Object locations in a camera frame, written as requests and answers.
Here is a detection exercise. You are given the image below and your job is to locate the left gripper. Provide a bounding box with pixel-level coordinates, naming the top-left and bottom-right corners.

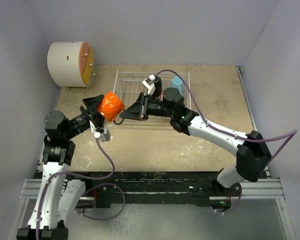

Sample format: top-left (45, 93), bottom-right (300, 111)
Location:
top-left (64, 94), bottom-right (108, 140)

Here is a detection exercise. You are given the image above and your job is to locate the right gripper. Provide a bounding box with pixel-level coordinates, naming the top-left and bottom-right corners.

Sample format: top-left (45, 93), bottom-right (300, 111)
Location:
top-left (121, 92), bottom-right (175, 121)

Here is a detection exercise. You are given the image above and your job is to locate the orange mug black handle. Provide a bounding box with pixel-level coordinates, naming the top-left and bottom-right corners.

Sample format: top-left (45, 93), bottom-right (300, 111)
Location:
top-left (97, 92), bottom-right (125, 122)

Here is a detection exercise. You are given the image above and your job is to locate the light blue mug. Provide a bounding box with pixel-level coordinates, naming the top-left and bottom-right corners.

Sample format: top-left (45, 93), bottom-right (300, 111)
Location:
top-left (169, 76), bottom-right (185, 95)

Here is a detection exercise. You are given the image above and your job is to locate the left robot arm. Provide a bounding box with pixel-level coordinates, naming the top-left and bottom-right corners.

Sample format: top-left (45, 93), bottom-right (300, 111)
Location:
top-left (16, 94), bottom-right (105, 240)

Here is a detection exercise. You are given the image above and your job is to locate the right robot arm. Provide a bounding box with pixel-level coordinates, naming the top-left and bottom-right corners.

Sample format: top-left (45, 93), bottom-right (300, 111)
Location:
top-left (119, 87), bottom-right (272, 196)

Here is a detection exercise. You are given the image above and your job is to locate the round white drawer cabinet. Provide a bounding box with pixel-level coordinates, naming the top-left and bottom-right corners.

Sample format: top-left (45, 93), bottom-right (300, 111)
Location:
top-left (47, 41), bottom-right (96, 89)

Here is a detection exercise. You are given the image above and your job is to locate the white wire dish rack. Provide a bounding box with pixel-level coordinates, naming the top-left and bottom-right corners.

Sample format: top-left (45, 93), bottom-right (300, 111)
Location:
top-left (110, 69), bottom-right (192, 124)

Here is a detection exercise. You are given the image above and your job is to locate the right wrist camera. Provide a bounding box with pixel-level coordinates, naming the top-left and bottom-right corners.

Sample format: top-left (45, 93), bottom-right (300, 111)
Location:
top-left (142, 74), bottom-right (156, 96)

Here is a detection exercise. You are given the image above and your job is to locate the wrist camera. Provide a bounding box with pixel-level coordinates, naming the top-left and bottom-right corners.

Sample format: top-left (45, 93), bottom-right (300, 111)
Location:
top-left (142, 74), bottom-right (156, 96)
top-left (89, 120), bottom-right (111, 142)

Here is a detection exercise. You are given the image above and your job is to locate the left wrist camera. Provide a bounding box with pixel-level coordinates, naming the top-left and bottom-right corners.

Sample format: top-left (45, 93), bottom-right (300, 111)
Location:
top-left (89, 120), bottom-right (111, 142)

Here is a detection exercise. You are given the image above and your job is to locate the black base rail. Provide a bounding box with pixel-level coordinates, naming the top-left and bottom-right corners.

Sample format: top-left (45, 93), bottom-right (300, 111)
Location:
top-left (34, 171), bottom-right (270, 208)

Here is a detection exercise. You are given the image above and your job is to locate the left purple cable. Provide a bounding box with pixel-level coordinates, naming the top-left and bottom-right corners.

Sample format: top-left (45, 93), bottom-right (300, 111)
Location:
top-left (34, 138), bottom-right (127, 240)

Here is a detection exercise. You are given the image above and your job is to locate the purple cable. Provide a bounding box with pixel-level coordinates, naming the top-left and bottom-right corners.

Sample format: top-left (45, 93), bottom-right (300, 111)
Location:
top-left (34, 138), bottom-right (127, 240)
top-left (153, 69), bottom-right (298, 216)

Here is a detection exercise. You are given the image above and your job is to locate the aluminium frame rail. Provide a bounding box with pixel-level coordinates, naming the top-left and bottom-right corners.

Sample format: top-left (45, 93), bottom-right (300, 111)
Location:
top-left (21, 70), bottom-right (284, 228)

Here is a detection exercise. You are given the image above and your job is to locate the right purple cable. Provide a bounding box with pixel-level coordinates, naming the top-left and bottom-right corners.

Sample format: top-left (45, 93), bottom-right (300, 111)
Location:
top-left (153, 69), bottom-right (298, 216)

